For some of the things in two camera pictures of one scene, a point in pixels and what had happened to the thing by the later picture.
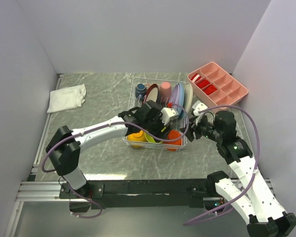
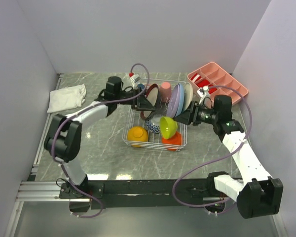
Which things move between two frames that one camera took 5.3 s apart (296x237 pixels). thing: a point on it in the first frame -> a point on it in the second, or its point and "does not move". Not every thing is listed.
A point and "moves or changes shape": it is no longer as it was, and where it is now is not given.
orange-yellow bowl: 137,139 does not move
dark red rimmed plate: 152,93 does not move
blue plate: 180,110 does not move
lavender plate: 175,97 does not move
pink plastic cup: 165,91 does not move
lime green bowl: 150,138 moves or changes shape
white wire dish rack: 157,116 does not move
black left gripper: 159,134 -> 141,103
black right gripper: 189,134 -> 190,116
